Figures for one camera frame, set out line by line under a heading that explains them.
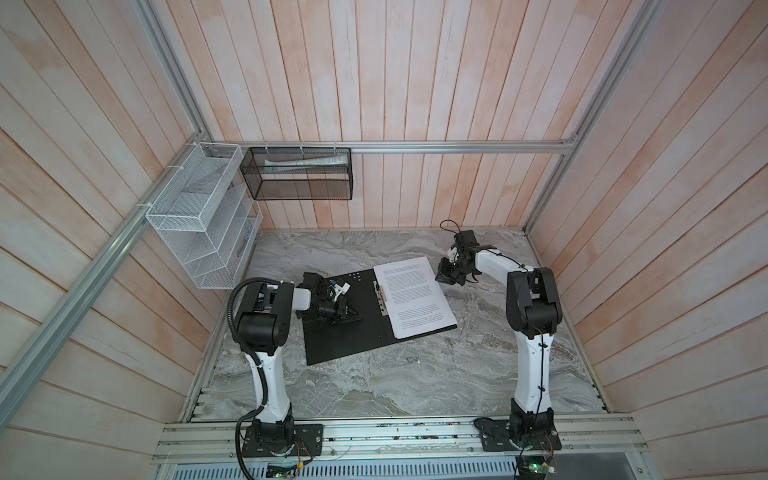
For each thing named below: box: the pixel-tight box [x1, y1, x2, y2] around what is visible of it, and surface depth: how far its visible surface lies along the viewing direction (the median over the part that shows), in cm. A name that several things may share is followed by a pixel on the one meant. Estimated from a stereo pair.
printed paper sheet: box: [374, 256, 458, 339], surface depth 103 cm
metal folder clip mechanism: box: [373, 280, 389, 317], surface depth 100 cm
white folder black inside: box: [302, 268, 458, 366], surface depth 95 cm
